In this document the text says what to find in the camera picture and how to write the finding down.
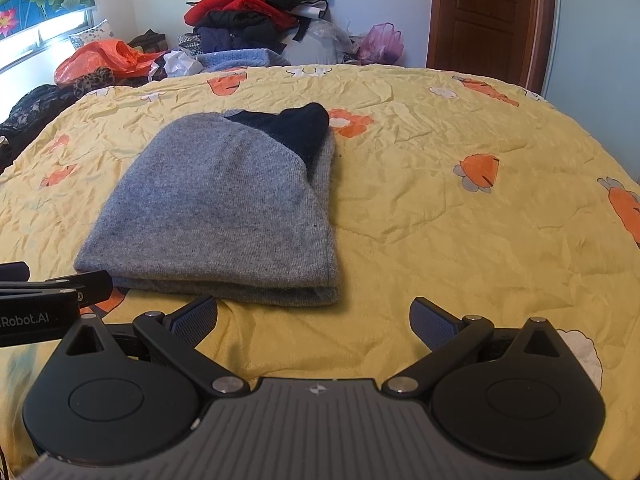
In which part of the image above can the orange plastic bag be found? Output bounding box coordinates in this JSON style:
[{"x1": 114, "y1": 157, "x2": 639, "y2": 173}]
[{"x1": 54, "y1": 40, "x2": 166, "y2": 86}]

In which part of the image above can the pink plastic bag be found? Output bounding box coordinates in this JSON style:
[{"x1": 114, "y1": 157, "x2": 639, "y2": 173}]
[{"x1": 357, "y1": 22, "x2": 405, "y2": 66}]

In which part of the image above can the white crumpled paper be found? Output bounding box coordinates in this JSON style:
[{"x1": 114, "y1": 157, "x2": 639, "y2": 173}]
[{"x1": 160, "y1": 50, "x2": 203, "y2": 78}]

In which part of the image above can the leopard print cloth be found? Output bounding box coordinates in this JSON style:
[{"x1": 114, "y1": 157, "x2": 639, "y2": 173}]
[{"x1": 74, "y1": 67, "x2": 115, "y2": 98}]

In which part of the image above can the black lace cloth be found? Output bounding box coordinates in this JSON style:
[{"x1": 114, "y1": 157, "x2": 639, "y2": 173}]
[{"x1": 0, "y1": 85, "x2": 76, "y2": 173}]

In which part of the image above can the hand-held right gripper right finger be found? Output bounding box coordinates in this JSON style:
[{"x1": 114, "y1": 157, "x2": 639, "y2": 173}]
[{"x1": 382, "y1": 296, "x2": 571, "y2": 401}]

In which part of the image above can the window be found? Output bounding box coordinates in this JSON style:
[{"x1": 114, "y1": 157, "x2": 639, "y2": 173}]
[{"x1": 0, "y1": 10, "x2": 96, "y2": 73}]

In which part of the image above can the white patterned pillow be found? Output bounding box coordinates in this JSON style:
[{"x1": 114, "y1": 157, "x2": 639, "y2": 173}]
[{"x1": 67, "y1": 19, "x2": 113, "y2": 51}]

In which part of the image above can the frosted glass sliding wardrobe door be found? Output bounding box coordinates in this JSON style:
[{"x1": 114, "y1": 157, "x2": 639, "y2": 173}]
[{"x1": 542, "y1": 0, "x2": 640, "y2": 186}]

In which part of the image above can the pile of clothes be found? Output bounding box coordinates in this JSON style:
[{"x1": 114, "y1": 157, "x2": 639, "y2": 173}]
[{"x1": 185, "y1": 0, "x2": 336, "y2": 56}]

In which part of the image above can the grey sweater with navy sleeves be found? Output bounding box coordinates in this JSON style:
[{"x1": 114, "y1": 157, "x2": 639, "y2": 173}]
[{"x1": 74, "y1": 102, "x2": 341, "y2": 308}]

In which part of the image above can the blue knit garment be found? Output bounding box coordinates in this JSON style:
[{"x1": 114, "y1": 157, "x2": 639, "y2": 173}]
[{"x1": 197, "y1": 49, "x2": 291, "y2": 73}]

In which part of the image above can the brown wooden door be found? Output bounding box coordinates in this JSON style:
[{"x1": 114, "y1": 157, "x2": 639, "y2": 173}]
[{"x1": 427, "y1": 0, "x2": 558, "y2": 96}]

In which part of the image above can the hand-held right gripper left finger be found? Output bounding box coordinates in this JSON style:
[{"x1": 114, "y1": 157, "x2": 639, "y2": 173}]
[{"x1": 60, "y1": 294, "x2": 251, "y2": 401}]

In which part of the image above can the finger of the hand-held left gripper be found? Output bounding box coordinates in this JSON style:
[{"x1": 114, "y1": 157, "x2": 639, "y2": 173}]
[
  {"x1": 0, "y1": 261, "x2": 30, "y2": 283},
  {"x1": 0, "y1": 269, "x2": 115, "y2": 307}
]

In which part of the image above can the clear plastic bag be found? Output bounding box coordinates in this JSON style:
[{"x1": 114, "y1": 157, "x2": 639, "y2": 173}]
[{"x1": 282, "y1": 20, "x2": 358, "y2": 66}]

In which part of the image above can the yellow printed bedspread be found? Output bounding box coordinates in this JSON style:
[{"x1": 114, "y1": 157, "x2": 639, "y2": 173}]
[{"x1": 0, "y1": 62, "x2": 640, "y2": 480}]

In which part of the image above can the olive brown garment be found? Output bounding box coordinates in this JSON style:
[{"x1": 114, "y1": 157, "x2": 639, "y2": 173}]
[{"x1": 127, "y1": 30, "x2": 168, "y2": 53}]

